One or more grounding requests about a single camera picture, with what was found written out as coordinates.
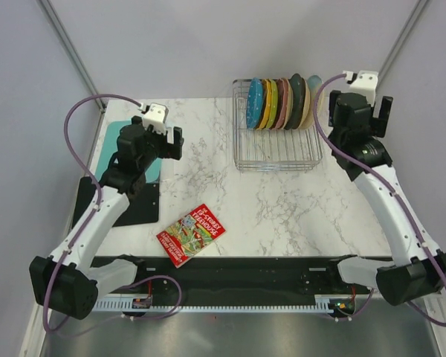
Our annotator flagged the orange polka dot plate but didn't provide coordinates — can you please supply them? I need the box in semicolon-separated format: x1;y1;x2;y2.
256;79;272;129

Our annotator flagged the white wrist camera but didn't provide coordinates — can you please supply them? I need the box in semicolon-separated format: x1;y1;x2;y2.
138;103;169;135
343;70;378;107

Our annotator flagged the teal cutting board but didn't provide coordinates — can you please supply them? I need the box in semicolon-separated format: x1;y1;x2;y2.
94;120;162;183

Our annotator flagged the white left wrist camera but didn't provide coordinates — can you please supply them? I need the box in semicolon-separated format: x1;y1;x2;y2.
138;103;169;135

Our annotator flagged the cream and blue plate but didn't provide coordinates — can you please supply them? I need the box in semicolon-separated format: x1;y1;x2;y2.
298;74;323;129

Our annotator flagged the wire dish rack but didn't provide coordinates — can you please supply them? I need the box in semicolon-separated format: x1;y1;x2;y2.
232;79;323;171

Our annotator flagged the red children's book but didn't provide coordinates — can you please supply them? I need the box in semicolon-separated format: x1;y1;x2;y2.
156;204;226;268

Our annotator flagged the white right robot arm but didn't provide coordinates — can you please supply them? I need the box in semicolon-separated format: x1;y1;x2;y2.
325;90;446;306

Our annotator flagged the green polka dot plate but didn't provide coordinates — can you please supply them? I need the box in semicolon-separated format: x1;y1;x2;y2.
265;79;279;129

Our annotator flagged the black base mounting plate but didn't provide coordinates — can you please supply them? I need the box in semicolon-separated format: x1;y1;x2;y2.
103;256;372;308

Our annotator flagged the black mat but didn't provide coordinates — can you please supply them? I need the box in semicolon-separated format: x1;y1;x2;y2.
71;177;160;228

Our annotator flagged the dark teal plate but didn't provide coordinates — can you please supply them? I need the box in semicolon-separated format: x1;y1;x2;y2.
284;73;308;130

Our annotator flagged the white slotted cable duct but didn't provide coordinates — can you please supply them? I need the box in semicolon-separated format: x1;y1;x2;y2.
92;295;333;314

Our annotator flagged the blue polka dot plate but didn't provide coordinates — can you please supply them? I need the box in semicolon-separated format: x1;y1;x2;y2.
246;77;264;129

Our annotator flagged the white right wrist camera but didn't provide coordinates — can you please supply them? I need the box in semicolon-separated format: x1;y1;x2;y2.
343;70;378;107

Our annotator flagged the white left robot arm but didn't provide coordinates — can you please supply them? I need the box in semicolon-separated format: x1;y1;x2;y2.
29;116;184;320

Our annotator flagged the pink polka dot plate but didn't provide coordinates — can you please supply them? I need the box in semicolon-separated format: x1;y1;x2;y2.
272;77;289;129

